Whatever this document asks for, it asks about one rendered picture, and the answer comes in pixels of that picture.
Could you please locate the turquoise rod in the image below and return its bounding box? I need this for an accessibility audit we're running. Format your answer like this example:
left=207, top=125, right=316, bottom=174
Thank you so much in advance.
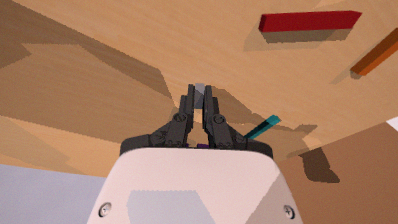
left=244, top=115, right=280, bottom=139

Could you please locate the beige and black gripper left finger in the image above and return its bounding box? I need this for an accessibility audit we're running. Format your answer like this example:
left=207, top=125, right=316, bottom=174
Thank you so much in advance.
left=119, top=84, right=195, bottom=156

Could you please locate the orange rod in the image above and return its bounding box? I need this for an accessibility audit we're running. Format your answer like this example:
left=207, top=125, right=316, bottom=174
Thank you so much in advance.
left=351, top=28, right=398, bottom=76

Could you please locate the red rectangular bar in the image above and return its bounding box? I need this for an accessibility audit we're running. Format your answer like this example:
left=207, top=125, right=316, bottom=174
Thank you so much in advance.
left=258, top=11, right=362, bottom=32

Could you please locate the grey rod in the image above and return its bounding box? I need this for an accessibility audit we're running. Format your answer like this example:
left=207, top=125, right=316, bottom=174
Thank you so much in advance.
left=194, top=83, right=205, bottom=109

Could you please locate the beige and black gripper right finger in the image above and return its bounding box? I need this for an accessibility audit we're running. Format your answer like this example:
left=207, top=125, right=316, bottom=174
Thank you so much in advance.
left=202, top=85, right=273, bottom=158

